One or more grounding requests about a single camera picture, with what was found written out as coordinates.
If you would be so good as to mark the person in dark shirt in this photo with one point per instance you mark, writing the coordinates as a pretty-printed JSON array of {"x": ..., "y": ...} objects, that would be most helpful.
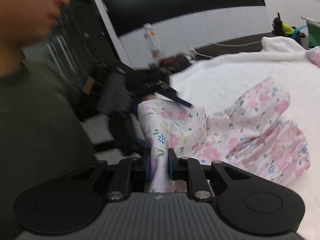
[{"x": 41, "y": 112}]

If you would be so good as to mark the pink floral garment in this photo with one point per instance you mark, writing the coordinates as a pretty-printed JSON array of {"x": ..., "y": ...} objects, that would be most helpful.
[{"x": 251, "y": 135}]

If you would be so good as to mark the white fluffy blanket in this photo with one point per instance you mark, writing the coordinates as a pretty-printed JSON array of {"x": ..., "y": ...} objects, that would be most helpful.
[{"x": 216, "y": 84}]

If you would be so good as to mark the folded pink cloth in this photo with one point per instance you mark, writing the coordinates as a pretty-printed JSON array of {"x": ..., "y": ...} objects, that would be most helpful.
[{"x": 314, "y": 55}]

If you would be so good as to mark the plastic water bottle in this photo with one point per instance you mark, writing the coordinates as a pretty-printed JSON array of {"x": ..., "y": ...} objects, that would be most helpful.
[{"x": 153, "y": 42}]

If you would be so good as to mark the yellow green black item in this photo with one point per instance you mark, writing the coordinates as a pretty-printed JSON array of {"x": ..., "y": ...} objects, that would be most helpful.
[{"x": 282, "y": 29}]

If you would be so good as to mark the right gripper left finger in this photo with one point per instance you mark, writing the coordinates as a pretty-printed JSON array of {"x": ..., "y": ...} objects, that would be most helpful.
[{"x": 130, "y": 175}]

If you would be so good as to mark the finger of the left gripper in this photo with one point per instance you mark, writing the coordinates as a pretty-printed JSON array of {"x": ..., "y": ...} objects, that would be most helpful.
[{"x": 171, "y": 94}]

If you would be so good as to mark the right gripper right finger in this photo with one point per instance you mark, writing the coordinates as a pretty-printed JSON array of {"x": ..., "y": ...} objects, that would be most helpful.
[{"x": 193, "y": 173}]

